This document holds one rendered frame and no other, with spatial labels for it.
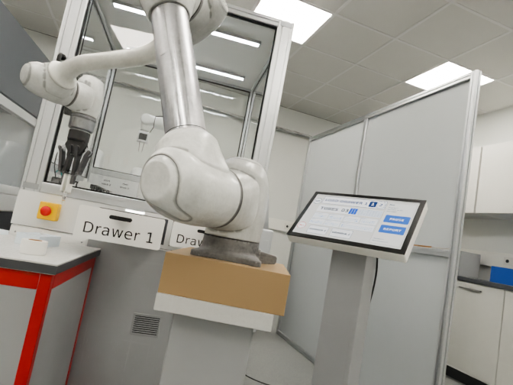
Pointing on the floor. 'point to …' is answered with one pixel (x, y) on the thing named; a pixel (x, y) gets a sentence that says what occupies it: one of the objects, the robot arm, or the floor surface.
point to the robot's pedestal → (208, 341)
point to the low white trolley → (41, 310)
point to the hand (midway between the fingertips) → (67, 183)
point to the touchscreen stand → (344, 319)
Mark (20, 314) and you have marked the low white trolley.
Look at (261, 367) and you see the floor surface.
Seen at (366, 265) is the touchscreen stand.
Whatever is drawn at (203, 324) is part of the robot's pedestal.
